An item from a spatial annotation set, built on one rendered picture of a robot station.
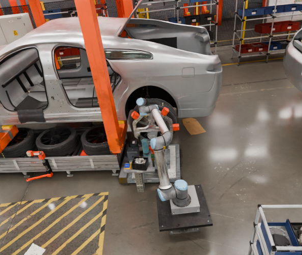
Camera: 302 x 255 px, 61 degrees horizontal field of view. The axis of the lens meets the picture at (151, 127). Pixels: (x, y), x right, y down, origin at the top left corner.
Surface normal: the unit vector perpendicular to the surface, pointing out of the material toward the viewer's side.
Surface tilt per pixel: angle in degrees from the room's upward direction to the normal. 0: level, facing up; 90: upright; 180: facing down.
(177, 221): 0
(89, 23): 90
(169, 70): 90
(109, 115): 90
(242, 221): 0
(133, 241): 0
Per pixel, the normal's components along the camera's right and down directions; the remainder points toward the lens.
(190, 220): -0.10, -0.83
